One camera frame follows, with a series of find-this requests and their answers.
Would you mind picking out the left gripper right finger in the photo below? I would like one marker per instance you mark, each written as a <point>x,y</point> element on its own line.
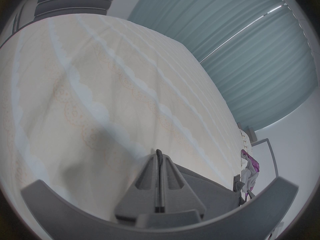
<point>172,196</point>

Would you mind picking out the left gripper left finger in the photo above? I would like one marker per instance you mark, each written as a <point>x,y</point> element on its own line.
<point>150,196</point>

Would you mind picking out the black T-shirt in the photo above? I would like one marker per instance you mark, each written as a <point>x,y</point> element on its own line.
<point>212,191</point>

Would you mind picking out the bed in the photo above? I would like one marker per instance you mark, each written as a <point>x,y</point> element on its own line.
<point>87,96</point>

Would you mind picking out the grey garment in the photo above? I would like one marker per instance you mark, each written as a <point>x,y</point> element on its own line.
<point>247,180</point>

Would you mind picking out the purple satin garment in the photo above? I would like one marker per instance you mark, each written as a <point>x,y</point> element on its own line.
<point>255,165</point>

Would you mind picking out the white printed pillow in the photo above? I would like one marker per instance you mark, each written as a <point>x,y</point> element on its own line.
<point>246,144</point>

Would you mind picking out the grey bedside table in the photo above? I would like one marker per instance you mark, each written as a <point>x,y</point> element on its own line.
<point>251,134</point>

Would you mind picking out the blue-green curtain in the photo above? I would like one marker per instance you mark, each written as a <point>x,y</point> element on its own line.
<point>262,71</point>
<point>195,16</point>

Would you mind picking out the black chest of drawers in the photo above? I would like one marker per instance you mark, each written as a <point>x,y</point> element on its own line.
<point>75,1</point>

